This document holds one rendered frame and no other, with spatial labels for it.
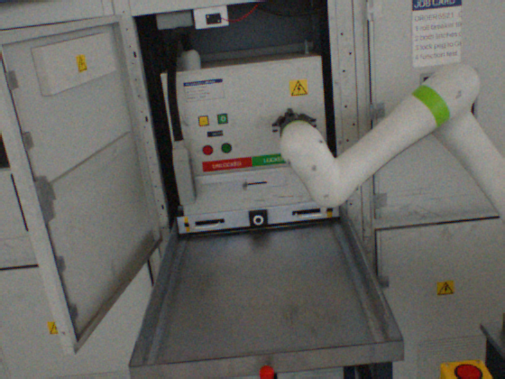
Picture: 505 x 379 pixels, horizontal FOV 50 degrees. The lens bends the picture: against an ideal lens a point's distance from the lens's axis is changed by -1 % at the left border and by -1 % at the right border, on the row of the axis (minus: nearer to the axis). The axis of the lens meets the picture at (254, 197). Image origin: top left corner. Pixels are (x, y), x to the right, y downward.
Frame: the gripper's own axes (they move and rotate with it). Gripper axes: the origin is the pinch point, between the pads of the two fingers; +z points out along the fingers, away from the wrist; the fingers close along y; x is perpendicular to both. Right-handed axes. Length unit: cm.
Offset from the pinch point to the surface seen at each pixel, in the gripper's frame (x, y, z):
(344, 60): 14.3, 18.2, 3.7
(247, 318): -38, -18, -50
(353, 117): -3.9, 19.7, 3.6
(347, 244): -37.9, 12.8, -15.7
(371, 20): 25.1, 26.3, 2.4
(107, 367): -87, -76, 2
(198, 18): 31.2, -24.2, 5.6
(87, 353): -80, -82, 2
